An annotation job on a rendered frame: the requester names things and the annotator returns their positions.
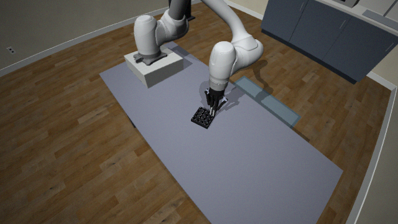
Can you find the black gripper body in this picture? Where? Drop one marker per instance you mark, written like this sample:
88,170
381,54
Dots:
216,93

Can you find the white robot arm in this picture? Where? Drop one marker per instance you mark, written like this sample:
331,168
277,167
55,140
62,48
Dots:
226,58

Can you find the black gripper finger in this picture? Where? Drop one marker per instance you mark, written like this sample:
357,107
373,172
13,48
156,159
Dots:
210,100
216,107

